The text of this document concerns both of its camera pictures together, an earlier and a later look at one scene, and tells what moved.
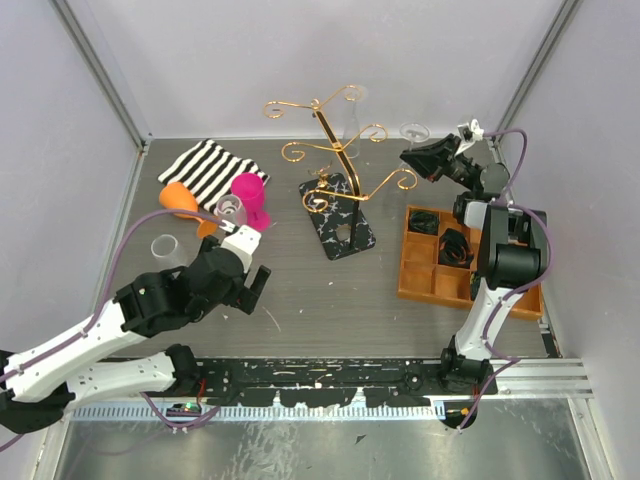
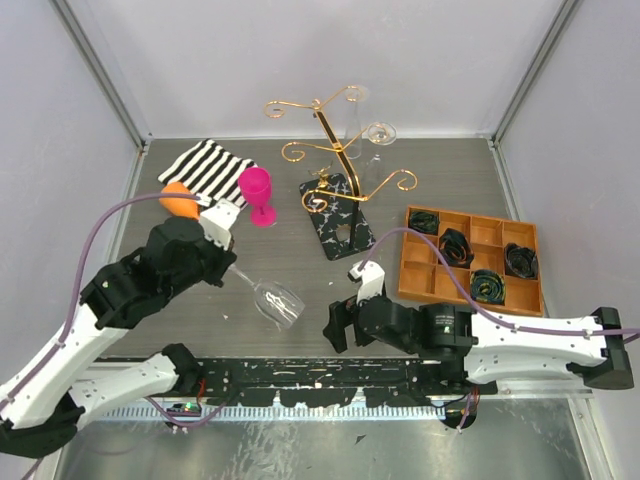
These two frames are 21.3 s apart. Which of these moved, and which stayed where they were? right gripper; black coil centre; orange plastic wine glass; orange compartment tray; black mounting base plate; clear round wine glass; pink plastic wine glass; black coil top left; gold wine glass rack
Moved: pink plastic wine glass; clear round wine glass; right gripper
Stayed: black coil centre; black coil top left; orange plastic wine glass; orange compartment tray; black mounting base plate; gold wine glass rack
